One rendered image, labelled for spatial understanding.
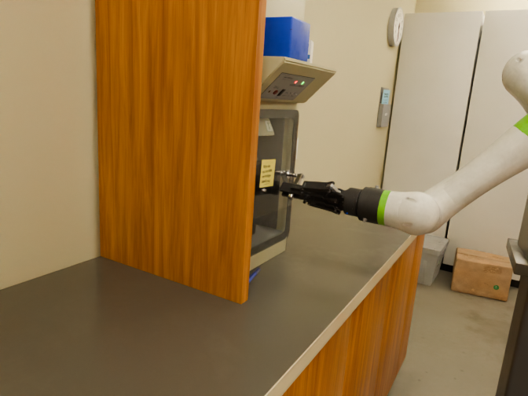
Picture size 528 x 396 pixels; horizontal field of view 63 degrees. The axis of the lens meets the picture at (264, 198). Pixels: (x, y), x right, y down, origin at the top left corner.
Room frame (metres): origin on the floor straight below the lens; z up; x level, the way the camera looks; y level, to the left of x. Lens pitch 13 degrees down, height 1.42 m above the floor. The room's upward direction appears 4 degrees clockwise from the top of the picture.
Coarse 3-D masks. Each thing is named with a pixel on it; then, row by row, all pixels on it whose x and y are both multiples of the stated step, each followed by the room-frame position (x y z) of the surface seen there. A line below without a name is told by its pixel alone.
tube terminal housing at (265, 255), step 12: (276, 0) 1.18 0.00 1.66; (288, 0) 1.24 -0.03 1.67; (300, 0) 1.30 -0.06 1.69; (276, 12) 1.19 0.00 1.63; (288, 12) 1.25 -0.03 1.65; (300, 12) 1.31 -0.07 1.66; (264, 108) 1.16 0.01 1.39; (276, 108) 1.22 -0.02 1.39; (288, 108) 1.29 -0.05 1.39; (264, 252) 1.21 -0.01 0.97; (276, 252) 1.28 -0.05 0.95; (252, 264) 1.16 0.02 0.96
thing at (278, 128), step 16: (272, 112) 1.18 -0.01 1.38; (288, 112) 1.26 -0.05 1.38; (272, 128) 1.18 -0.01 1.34; (288, 128) 1.27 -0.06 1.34; (272, 144) 1.19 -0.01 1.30; (288, 144) 1.27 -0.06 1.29; (288, 160) 1.28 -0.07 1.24; (256, 176) 1.12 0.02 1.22; (256, 192) 1.13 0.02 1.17; (272, 192) 1.21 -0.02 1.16; (256, 208) 1.13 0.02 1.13; (272, 208) 1.21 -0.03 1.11; (288, 208) 1.30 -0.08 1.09; (256, 224) 1.14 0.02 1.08; (272, 224) 1.22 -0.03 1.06; (288, 224) 1.31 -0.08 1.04; (256, 240) 1.14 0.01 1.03; (272, 240) 1.22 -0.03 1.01
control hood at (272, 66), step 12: (264, 60) 1.02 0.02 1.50; (276, 60) 1.01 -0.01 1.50; (288, 60) 1.02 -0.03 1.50; (300, 60) 1.08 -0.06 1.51; (264, 72) 1.02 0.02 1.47; (276, 72) 1.02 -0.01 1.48; (288, 72) 1.06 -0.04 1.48; (300, 72) 1.11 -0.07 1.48; (312, 72) 1.16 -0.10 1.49; (324, 72) 1.22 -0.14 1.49; (264, 84) 1.03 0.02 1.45; (312, 84) 1.23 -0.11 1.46; (300, 96) 1.25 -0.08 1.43
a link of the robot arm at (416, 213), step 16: (384, 192) 1.08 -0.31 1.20; (400, 192) 1.07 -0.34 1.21; (416, 192) 1.05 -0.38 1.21; (384, 208) 1.05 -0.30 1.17; (400, 208) 1.03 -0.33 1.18; (416, 208) 1.01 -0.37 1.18; (432, 208) 1.01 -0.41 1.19; (384, 224) 1.07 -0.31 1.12; (400, 224) 1.03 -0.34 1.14; (416, 224) 1.01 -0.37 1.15; (432, 224) 1.01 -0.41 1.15
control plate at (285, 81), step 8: (280, 80) 1.07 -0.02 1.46; (288, 80) 1.10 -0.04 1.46; (296, 80) 1.13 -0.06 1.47; (304, 80) 1.17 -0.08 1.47; (312, 80) 1.20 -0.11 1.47; (272, 88) 1.08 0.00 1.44; (280, 88) 1.11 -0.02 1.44; (288, 88) 1.14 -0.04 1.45; (296, 88) 1.18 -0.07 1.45; (304, 88) 1.21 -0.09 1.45; (264, 96) 1.08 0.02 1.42; (272, 96) 1.11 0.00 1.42; (280, 96) 1.15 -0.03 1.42; (288, 96) 1.19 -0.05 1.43; (296, 96) 1.22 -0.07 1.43
